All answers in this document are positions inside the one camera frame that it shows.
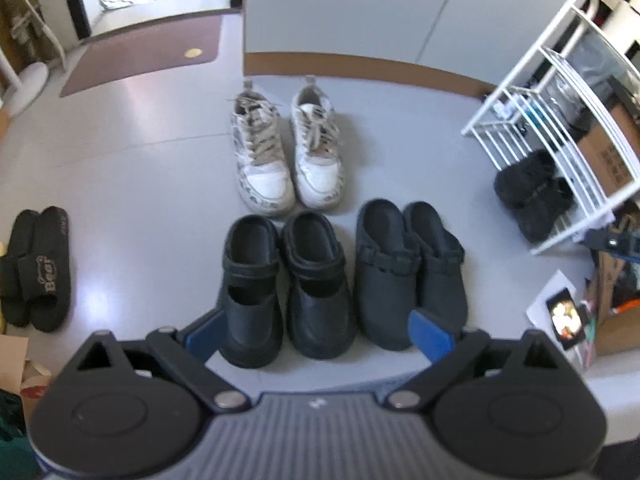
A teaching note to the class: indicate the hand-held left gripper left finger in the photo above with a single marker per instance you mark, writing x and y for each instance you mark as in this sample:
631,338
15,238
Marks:
200,337

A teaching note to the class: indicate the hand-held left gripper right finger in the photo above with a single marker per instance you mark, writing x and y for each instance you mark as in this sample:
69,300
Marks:
432,335

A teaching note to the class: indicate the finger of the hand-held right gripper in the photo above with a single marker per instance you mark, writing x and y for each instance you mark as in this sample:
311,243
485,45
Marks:
612,244

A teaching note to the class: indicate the black chunky mary jane shoe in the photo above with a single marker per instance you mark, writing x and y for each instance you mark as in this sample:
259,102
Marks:
320,310
252,305

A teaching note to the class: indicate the black lace-up sneaker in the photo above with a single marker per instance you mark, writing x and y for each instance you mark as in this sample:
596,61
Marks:
545,212
522,177

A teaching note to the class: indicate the white lace-up sneaker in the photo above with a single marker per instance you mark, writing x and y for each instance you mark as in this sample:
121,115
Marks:
260,170
317,160

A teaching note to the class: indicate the white metal shoe rack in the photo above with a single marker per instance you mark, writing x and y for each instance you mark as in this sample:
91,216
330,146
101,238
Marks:
520,90

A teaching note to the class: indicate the smartphone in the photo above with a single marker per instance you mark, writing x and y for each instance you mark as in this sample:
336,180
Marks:
565,320

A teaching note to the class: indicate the white paper sheet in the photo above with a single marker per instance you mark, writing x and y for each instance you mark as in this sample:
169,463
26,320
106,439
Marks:
542,300

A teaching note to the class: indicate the black slide sandal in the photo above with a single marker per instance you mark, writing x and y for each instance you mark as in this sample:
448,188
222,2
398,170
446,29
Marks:
17,270
50,285

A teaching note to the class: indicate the green cloth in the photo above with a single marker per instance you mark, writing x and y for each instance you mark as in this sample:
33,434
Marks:
10,435

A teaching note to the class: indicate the brown door mat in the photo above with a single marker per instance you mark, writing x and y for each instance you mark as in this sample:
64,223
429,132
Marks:
145,52

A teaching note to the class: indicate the white fan stand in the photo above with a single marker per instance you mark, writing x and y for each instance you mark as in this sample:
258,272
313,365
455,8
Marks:
30,85

